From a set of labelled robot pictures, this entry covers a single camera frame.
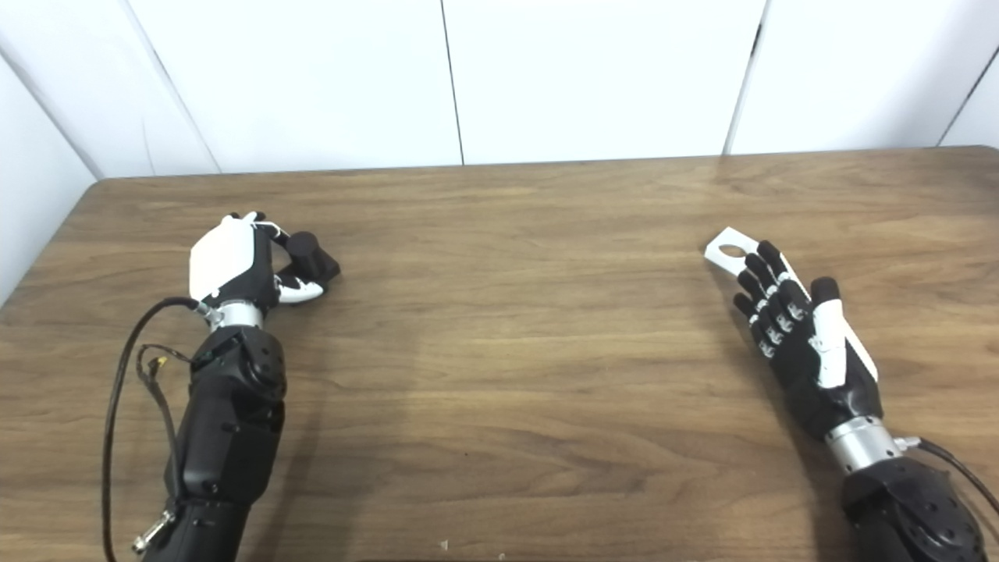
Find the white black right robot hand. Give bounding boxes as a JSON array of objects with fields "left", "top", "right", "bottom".
[{"left": 732, "top": 240, "right": 884, "bottom": 442}]

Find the thick black right wrist cable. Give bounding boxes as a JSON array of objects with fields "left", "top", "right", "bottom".
[{"left": 898, "top": 437, "right": 999, "bottom": 516}]

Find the black peg block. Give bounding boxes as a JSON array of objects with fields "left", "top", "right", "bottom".
[{"left": 275, "top": 231, "right": 342, "bottom": 286}]

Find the thick black left wrist cable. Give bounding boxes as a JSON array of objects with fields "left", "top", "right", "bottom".
[{"left": 101, "top": 297, "right": 215, "bottom": 562}]

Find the thin wire with yellow plug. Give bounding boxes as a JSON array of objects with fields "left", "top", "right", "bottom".
[{"left": 137, "top": 343, "right": 196, "bottom": 500}]

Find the thick black wrist cable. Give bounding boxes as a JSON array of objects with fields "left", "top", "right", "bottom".
[
  {"left": 898, "top": 437, "right": 999, "bottom": 516},
  {"left": 101, "top": 297, "right": 215, "bottom": 562}
]

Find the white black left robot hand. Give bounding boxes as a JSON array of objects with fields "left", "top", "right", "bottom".
[{"left": 189, "top": 211, "right": 325, "bottom": 309}]

